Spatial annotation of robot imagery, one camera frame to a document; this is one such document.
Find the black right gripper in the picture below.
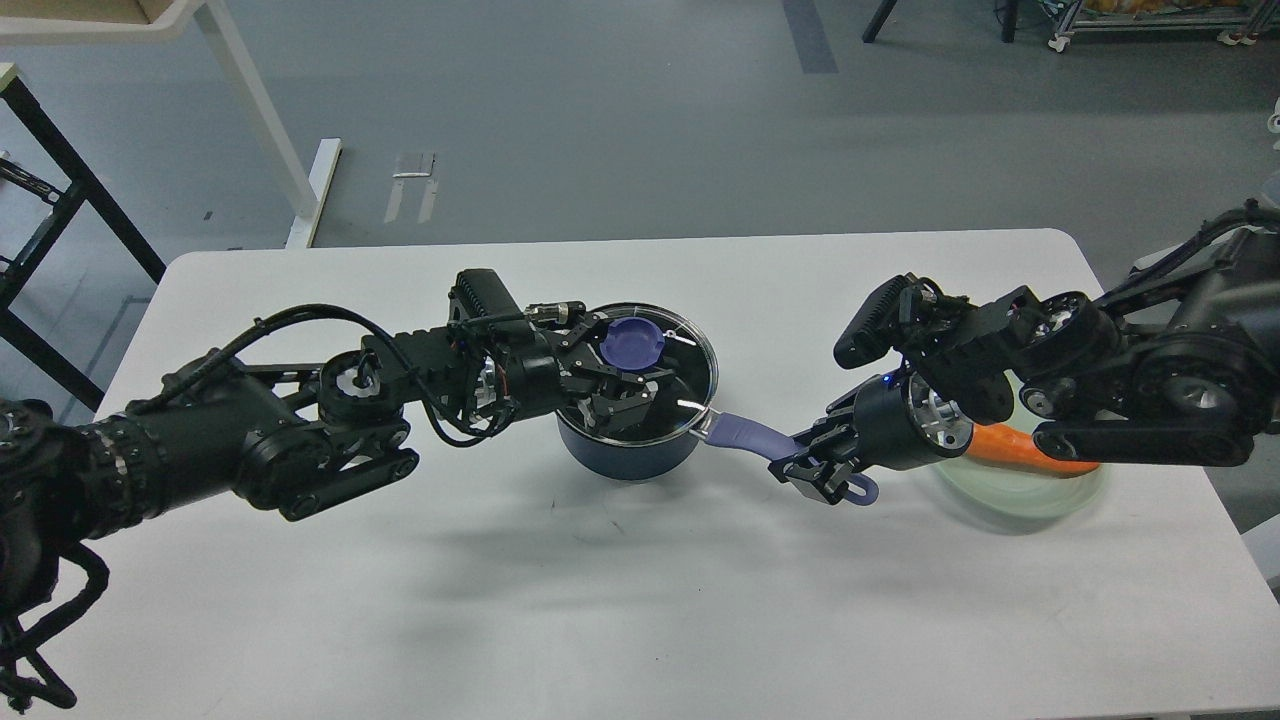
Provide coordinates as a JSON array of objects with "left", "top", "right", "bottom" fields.
[{"left": 768, "top": 370, "right": 975, "bottom": 506}]

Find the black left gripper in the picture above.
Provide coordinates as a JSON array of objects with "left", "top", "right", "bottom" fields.
[{"left": 470, "top": 301, "right": 676, "bottom": 437}]

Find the glass lid purple knob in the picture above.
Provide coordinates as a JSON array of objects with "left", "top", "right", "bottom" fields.
[{"left": 556, "top": 304, "right": 721, "bottom": 447}]

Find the dark blue saucepan purple handle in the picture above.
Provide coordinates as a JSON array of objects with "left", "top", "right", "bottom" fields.
[{"left": 556, "top": 304, "right": 881, "bottom": 507}]

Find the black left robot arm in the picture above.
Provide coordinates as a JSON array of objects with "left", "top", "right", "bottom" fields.
[{"left": 3, "top": 269, "right": 677, "bottom": 712}]

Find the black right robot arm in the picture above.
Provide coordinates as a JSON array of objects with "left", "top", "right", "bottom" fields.
[{"left": 769, "top": 200, "right": 1277, "bottom": 505}]

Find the orange toy carrot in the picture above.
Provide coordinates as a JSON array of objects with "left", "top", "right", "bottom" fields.
[{"left": 965, "top": 424, "right": 1101, "bottom": 477}]

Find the translucent green plate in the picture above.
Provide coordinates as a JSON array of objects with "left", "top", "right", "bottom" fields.
[{"left": 931, "top": 370, "right": 1108, "bottom": 523}]

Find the black metal rack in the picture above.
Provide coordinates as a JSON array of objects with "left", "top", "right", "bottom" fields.
[{"left": 1, "top": 63, "right": 166, "bottom": 411}]

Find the metal wheeled cart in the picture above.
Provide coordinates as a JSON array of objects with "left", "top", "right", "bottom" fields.
[{"left": 1041, "top": 1, "right": 1277, "bottom": 54}]

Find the white table frame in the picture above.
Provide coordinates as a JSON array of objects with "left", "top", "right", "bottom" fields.
[{"left": 1, "top": 1, "right": 344, "bottom": 250}]

